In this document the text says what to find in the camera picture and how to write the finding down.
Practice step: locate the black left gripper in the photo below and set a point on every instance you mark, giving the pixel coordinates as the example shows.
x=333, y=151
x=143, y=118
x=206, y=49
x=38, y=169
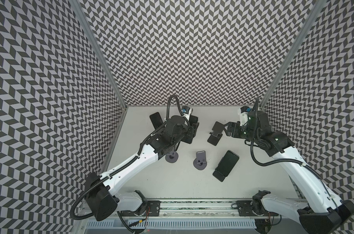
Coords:
x=191, y=130

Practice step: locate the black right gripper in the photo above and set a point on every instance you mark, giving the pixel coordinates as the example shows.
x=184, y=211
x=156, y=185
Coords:
x=236, y=126

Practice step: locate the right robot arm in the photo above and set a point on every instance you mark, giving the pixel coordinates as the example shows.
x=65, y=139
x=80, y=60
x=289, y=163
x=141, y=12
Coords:
x=323, y=211

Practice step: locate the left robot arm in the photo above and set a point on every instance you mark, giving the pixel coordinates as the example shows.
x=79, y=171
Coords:
x=102, y=195

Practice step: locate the teal-edged phone middle back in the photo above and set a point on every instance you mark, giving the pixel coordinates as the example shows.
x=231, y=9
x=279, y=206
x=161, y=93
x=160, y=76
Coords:
x=188, y=141

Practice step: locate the black flat stand back right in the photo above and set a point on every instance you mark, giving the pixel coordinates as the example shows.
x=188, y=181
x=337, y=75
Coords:
x=214, y=140

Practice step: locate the black flat stand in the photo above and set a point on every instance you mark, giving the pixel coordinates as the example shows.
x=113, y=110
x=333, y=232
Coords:
x=219, y=176
x=214, y=140

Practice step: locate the grey round stand centre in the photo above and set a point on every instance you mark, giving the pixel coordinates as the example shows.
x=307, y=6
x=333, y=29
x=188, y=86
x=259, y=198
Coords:
x=200, y=161

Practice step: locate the grey round stand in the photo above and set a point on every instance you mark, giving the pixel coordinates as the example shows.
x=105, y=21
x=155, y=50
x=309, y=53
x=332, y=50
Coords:
x=200, y=161
x=171, y=157

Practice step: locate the grey round stand near left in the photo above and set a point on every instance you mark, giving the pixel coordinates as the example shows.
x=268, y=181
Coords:
x=171, y=157

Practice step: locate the purple-edged phone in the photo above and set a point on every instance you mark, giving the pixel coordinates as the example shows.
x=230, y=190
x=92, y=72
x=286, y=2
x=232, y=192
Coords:
x=156, y=120

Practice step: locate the black flat stand front right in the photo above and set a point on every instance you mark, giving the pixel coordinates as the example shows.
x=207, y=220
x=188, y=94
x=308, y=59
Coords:
x=219, y=176

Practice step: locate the white vent strip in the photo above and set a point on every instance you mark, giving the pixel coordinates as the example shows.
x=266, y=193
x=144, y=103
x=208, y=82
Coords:
x=177, y=224

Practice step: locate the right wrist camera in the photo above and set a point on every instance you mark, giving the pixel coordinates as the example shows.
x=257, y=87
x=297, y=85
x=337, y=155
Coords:
x=244, y=110

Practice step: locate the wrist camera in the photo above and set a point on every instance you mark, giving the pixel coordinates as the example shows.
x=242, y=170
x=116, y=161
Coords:
x=244, y=110
x=186, y=110

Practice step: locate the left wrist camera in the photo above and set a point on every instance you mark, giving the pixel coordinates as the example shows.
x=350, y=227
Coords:
x=186, y=110

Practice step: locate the aluminium corner post right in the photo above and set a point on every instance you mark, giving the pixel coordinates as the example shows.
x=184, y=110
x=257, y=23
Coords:
x=305, y=29

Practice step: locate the aluminium corner post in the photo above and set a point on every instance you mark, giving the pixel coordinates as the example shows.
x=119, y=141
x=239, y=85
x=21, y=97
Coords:
x=77, y=9
x=305, y=29

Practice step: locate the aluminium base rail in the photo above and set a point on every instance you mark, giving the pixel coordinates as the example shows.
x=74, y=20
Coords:
x=200, y=209

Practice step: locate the aluminium corner post left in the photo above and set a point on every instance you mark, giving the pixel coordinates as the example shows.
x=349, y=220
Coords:
x=77, y=9

